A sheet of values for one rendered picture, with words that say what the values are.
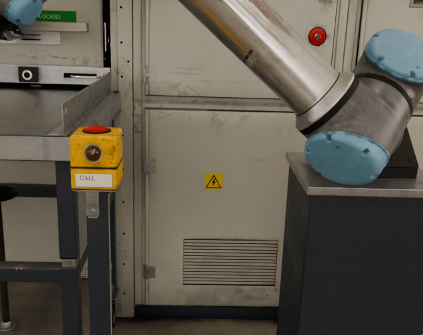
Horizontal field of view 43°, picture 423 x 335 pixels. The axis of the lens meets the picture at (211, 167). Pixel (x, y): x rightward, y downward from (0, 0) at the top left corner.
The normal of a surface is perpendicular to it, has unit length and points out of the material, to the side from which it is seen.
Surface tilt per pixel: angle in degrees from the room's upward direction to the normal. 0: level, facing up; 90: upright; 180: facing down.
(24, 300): 0
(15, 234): 90
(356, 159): 128
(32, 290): 0
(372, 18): 90
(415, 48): 39
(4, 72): 90
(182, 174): 90
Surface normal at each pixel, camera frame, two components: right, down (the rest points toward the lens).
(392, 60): 0.14, -0.59
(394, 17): 0.04, 0.27
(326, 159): -0.46, 0.75
